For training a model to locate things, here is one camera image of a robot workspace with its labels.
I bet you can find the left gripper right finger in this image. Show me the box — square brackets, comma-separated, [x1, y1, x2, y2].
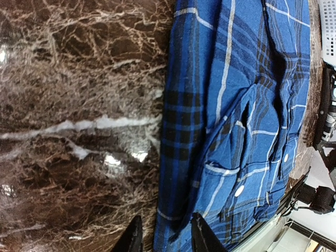
[191, 213, 227, 252]

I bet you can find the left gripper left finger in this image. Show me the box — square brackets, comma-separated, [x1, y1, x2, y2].
[111, 215, 143, 252]

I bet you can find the blue plaid long sleeve shirt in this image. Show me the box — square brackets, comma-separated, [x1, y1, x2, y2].
[153, 1, 310, 251]

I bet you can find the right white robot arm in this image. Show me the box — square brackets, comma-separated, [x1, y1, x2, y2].
[283, 141, 335, 216]

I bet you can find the black white checkered folded shirt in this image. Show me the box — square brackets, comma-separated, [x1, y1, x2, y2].
[313, 64, 335, 150]

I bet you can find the white plastic laundry basket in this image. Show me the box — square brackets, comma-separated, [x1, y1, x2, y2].
[318, 0, 336, 68]

